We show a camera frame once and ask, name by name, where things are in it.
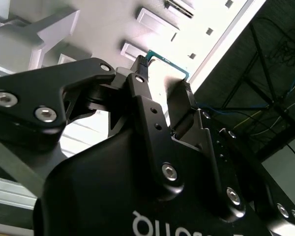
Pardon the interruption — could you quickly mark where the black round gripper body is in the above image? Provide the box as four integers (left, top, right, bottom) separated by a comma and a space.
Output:
33, 126, 295, 236

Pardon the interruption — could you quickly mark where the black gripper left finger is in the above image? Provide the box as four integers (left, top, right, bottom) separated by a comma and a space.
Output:
0, 55, 187, 150

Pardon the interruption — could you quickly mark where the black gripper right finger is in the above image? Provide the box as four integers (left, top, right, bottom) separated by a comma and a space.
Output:
166, 77, 295, 230

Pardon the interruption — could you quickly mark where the CPU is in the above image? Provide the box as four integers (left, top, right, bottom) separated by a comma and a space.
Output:
146, 49, 190, 83

